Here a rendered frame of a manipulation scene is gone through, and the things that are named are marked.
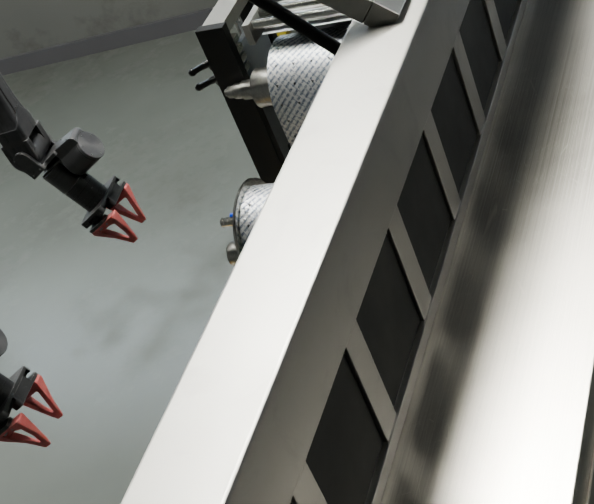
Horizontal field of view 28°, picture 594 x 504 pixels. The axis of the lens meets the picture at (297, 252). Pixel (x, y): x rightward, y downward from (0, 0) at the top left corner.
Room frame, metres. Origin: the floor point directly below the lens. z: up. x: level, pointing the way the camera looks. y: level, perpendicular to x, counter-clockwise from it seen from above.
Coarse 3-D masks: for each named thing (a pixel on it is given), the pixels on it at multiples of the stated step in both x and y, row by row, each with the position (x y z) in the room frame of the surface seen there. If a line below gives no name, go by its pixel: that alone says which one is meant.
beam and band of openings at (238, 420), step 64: (448, 0) 1.16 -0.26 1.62; (512, 0) 1.38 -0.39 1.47; (384, 64) 1.02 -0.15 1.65; (448, 64) 1.13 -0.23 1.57; (320, 128) 0.96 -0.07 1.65; (384, 128) 0.93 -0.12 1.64; (448, 128) 1.08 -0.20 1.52; (320, 192) 0.86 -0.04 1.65; (384, 192) 0.89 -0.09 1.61; (448, 192) 1.02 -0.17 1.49; (256, 256) 0.81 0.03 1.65; (320, 256) 0.77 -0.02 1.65; (384, 256) 0.87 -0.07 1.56; (448, 256) 0.97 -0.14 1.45; (256, 320) 0.73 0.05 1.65; (320, 320) 0.73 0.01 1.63; (384, 320) 0.83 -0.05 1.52; (192, 384) 0.69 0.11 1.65; (256, 384) 0.66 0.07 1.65; (320, 384) 0.70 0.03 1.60; (384, 384) 0.79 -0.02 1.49; (192, 448) 0.63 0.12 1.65; (256, 448) 0.61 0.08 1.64; (320, 448) 0.68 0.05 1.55; (384, 448) 0.75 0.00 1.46
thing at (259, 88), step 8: (256, 72) 1.70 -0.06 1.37; (264, 72) 1.69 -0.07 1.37; (256, 80) 1.68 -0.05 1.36; (264, 80) 1.67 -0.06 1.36; (256, 88) 1.68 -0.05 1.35; (264, 88) 1.67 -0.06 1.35; (256, 96) 1.68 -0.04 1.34; (264, 96) 1.67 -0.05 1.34; (256, 104) 1.68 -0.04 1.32; (264, 104) 1.68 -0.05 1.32; (272, 104) 1.67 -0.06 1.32
